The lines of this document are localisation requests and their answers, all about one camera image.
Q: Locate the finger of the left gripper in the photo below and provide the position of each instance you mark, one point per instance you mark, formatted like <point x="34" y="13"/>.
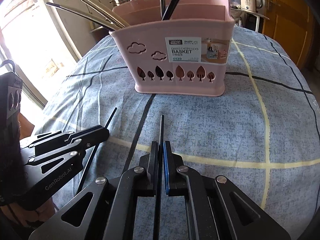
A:
<point x="89" y="137"/>
<point x="72" y="153"/>

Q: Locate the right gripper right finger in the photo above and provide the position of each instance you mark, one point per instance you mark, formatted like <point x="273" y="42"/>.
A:
<point x="216" y="208"/>

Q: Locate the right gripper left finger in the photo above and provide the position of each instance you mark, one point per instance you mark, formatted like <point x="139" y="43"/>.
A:
<point x="105" y="209"/>

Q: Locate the black chopstick pair member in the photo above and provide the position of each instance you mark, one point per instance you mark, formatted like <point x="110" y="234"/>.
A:
<point x="92" y="155"/>

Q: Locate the black chopstick pair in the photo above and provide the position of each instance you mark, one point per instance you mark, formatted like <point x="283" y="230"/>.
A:
<point x="157" y="214"/>

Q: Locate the black chopstick steel handle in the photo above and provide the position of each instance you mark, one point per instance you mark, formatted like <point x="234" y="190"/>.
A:
<point x="95" y="19"/>

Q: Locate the cream and steel chopstick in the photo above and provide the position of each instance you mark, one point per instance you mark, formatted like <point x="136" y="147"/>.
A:
<point x="100" y="12"/>

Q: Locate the silver steel chopstick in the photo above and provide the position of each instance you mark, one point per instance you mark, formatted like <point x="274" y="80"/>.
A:
<point x="102" y="8"/>

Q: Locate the steel kitchen table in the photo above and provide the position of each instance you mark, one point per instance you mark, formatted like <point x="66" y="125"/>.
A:
<point x="248" y="19"/>

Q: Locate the person's left hand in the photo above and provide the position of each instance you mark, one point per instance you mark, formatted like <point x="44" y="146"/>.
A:
<point x="42" y="214"/>

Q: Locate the pink plastic chopstick basket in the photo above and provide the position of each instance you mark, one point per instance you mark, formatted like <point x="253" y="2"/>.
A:
<point x="186" y="54"/>

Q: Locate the brown wooden door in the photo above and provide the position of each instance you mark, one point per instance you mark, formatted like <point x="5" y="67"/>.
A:
<point x="292" y="24"/>

